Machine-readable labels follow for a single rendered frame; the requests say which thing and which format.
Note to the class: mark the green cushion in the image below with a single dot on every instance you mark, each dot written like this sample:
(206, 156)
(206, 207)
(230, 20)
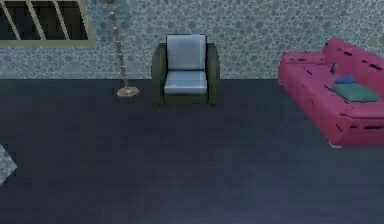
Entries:
(356, 93)

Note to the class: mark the window with beige frame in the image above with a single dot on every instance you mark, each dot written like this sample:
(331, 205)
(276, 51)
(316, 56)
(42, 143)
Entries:
(43, 41)

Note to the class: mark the blue cushion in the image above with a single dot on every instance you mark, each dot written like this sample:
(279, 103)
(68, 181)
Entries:
(345, 79)

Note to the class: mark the pink sofa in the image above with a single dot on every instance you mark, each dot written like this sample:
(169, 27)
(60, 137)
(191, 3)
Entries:
(313, 93)

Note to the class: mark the beige floor lamp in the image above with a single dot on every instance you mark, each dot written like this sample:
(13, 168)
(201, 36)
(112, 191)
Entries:
(127, 91)

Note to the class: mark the dark armchair with pale cushions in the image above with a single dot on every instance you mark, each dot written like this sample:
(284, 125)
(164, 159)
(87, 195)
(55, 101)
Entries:
(185, 71)

